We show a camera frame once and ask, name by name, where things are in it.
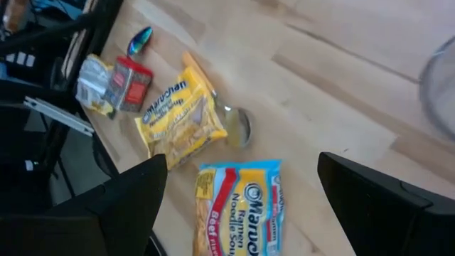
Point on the yellow creamy chicken ramen packet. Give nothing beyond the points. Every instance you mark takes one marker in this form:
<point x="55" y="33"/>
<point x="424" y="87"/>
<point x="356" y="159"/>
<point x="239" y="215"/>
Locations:
<point x="177" y="121"/>

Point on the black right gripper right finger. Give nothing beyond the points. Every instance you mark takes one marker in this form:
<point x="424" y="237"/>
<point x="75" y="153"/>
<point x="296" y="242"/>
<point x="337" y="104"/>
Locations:
<point x="384" y="220"/>

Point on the white and yellow food packet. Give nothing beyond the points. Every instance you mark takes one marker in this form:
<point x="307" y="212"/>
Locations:
<point x="90" y="81"/>

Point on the white metal bar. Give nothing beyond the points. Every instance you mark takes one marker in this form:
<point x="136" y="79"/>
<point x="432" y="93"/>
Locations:
<point x="57" y="113"/>

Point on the clear plastic bin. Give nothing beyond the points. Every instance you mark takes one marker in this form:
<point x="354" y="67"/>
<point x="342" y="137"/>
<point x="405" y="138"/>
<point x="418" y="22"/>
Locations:
<point x="444" y="106"/>

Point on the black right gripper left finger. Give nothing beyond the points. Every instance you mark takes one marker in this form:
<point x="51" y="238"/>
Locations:
<point x="89" y="227"/>

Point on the blue beef ramen packet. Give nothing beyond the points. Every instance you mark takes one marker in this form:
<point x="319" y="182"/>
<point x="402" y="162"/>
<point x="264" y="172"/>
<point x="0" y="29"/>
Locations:
<point x="241" y="213"/>

